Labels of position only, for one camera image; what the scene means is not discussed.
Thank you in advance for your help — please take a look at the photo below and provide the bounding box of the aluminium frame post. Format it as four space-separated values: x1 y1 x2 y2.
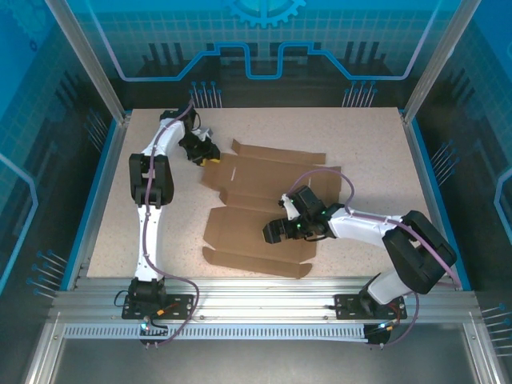
402 0 483 126
43 0 132 126

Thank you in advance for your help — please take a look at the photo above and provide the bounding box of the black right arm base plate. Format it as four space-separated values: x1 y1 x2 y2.
334 294 408 320

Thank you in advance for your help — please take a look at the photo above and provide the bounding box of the orange connector wire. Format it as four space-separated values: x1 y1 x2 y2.
375 310 403 333
154 302 179 319

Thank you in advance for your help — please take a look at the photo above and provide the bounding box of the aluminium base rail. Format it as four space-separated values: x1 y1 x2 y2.
50 278 481 326

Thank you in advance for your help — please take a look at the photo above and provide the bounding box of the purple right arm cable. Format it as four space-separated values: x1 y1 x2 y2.
290 166 462 349

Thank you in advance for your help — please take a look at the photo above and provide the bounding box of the slotted grey cable duct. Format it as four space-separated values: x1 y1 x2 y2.
62 323 368 342

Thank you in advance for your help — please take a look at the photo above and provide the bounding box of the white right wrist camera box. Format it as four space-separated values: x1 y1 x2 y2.
278 193 300 222

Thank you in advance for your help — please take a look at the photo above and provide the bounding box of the brown cardboard paper box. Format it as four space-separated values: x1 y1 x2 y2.
198 138 342 280

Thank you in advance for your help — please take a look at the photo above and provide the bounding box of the aluminium lower frame rail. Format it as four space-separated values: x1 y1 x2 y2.
463 315 503 384
23 315 67 384

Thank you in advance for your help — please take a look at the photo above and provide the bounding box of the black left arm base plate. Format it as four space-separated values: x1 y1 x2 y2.
122 294 196 321

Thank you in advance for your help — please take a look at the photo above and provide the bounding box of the grey metal sheet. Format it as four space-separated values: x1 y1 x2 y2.
51 339 481 384

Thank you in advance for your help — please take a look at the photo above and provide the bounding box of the aluminium table side rail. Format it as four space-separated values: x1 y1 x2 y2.
402 115 461 291
71 115 131 291

